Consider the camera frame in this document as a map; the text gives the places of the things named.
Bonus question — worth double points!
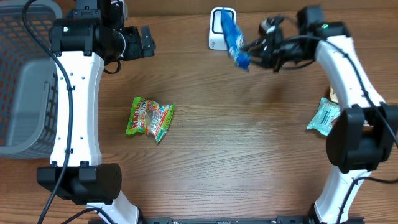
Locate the light teal snack packet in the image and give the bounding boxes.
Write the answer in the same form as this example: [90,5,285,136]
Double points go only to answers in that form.
[307,98,340,136]

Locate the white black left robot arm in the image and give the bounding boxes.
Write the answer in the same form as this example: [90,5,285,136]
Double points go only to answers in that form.
[37,1,155,223]

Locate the beige brown cookie pouch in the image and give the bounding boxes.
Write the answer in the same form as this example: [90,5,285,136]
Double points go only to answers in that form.
[330,86,371,127]

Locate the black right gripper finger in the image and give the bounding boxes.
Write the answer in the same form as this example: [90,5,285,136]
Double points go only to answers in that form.
[250,54,267,68]
[239,39,264,52]

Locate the white barcode scanner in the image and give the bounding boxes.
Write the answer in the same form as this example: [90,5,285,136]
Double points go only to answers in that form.
[208,7,236,50]

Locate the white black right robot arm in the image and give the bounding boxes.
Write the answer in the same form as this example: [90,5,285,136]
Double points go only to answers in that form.
[240,6,397,223]

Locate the green Haribo gummy bag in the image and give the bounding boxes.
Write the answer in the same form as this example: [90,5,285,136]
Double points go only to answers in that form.
[125,97,175,144]

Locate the blue Oreo cookie pack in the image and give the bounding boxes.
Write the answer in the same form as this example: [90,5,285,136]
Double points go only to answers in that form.
[221,8,251,70]

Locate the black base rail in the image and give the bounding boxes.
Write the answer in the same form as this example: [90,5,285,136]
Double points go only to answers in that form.
[139,211,364,224]

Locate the grey plastic mesh basket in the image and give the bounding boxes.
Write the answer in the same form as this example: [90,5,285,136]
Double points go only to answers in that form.
[1,1,58,159]

